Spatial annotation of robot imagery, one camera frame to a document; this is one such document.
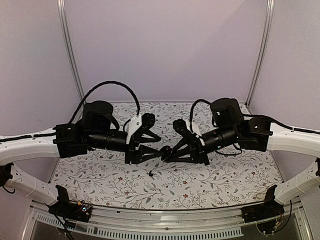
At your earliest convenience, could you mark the right black braided cable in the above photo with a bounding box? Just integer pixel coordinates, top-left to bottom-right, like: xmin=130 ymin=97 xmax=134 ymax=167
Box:
xmin=189 ymin=98 xmax=243 ymax=156

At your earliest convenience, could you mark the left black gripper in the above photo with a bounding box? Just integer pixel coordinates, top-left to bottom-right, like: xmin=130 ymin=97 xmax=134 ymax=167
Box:
xmin=87 ymin=129 xmax=164 ymax=164

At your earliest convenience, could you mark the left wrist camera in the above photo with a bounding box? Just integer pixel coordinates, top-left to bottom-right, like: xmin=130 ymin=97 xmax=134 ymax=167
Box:
xmin=126 ymin=113 xmax=156 ymax=145

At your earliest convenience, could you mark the black braided cable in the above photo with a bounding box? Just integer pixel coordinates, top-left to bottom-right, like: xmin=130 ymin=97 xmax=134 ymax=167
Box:
xmin=69 ymin=80 xmax=141 ymax=126
xmin=189 ymin=98 xmax=243 ymax=156

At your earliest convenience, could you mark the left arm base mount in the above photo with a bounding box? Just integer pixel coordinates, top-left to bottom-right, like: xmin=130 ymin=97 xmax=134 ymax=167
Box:
xmin=48 ymin=185 xmax=92 ymax=223

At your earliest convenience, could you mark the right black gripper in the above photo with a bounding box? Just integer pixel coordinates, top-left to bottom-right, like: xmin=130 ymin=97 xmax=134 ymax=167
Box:
xmin=168 ymin=126 xmax=238 ymax=167

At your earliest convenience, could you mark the front aluminium rail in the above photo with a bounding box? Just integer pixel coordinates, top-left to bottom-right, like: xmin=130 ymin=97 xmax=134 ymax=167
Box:
xmin=22 ymin=199 xmax=316 ymax=240

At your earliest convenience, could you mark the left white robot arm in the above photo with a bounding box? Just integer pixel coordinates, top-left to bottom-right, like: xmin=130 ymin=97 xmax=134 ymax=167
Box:
xmin=0 ymin=100 xmax=164 ymax=217

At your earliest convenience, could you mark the left aluminium frame post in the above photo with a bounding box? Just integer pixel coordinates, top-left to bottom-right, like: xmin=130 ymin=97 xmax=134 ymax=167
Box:
xmin=56 ymin=0 xmax=85 ymax=100

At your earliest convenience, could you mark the left black braided cable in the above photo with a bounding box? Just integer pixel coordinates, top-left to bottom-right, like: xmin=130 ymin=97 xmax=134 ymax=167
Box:
xmin=69 ymin=80 xmax=141 ymax=126

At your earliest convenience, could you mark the black earbud charging case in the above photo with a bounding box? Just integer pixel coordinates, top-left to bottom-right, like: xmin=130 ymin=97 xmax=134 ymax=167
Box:
xmin=160 ymin=145 xmax=172 ymax=162

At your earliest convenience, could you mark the right aluminium frame post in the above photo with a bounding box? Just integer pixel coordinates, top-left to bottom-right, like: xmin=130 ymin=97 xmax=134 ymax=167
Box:
xmin=245 ymin=0 xmax=275 ymax=109

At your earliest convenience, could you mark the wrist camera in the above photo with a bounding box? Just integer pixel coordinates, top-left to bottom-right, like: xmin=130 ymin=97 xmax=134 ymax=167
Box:
xmin=126 ymin=113 xmax=156 ymax=145
xmin=172 ymin=119 xmax=202 ymax=139

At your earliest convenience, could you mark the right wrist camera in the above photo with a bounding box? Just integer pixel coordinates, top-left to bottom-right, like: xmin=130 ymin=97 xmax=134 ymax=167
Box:
xmin=172 ymin=119 xmax=202 ymax=139

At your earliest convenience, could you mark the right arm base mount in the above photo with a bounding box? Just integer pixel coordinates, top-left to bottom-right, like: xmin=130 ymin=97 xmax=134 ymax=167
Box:
xmin=241 ymin=185 xmax=285 ymax=235

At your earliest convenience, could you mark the aluminium frame post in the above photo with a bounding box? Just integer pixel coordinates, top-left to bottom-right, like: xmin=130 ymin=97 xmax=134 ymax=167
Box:
xmin=245 ymin=0 xmax=275 ymax=109
xmin=56 ymin=0 xmax=85 ymax=100

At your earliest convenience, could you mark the floral patterned table mat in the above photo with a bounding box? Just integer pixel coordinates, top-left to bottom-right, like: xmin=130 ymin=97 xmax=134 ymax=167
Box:
xmin=51 ymin=101 xmax=283 ymax=210

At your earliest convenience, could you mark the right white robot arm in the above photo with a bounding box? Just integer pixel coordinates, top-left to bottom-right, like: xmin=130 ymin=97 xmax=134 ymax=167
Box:
xmin=161 ymin=97 xmax=320 ymax=218

